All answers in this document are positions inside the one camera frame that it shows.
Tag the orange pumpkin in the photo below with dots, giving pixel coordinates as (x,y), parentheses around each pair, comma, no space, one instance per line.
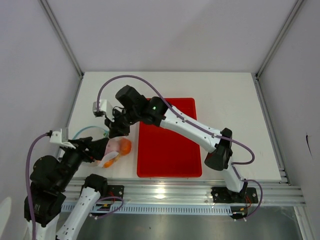
(108,163)

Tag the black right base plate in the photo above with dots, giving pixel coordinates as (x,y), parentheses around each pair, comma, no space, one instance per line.
(225,196)

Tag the aluminium corner post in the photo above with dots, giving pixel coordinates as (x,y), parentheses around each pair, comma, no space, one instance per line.
(49,13)
(280,36)

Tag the red plastic tray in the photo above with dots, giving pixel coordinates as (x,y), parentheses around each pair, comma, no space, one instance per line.
(162,153)

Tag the right aluminium corner post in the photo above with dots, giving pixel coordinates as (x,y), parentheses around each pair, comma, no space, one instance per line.
(280,36)

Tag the left aluminium corner post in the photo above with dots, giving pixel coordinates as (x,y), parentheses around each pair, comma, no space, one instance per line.
(49,13)

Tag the aluminium front rail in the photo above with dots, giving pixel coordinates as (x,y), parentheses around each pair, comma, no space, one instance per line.
(198,192)

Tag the white slotted cable duct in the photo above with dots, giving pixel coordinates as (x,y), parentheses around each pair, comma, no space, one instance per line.
(207,210)

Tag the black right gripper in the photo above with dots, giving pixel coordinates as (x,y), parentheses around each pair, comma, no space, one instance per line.
(116,129)

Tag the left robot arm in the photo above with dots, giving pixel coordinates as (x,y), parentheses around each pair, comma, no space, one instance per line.
(49,178)

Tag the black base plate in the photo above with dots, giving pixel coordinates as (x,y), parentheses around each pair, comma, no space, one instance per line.
(225,196)
(114,191)

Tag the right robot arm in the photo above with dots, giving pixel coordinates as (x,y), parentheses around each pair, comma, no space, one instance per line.
(158,112)

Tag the orange fruit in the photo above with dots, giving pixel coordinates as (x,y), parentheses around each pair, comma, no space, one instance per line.
(125,146)

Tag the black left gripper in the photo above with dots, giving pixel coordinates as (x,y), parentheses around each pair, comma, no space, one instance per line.
(97,148)

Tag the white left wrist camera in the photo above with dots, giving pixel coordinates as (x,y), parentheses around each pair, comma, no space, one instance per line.
(61,138)

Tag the clear zip top bag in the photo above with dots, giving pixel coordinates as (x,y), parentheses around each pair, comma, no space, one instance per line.
(97,133)

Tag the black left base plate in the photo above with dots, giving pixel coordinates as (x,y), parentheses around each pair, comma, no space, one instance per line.
(114,191)

